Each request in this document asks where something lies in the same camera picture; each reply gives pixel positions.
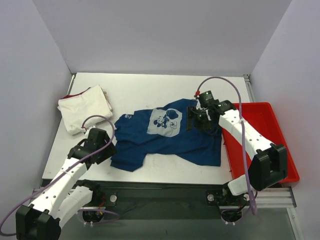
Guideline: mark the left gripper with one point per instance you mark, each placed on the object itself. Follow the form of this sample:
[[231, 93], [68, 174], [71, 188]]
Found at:
[[105, 152]]

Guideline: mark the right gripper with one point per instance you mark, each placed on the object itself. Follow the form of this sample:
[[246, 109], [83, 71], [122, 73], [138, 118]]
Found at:
[[190, 118]]

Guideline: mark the blue printed t-shirt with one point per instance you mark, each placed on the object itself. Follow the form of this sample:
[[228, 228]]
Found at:
[[163, 130]]

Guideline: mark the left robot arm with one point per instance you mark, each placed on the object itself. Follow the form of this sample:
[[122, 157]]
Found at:
[[66, 194]]

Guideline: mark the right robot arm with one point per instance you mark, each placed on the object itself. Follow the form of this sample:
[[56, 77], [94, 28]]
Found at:
[[268, 161]]

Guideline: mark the folded white t-shirt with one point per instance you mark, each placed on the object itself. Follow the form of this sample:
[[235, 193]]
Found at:
[[76, 110]]

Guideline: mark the red plastic bin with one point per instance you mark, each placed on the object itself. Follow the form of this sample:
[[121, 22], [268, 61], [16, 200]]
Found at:
[[261, 116]]

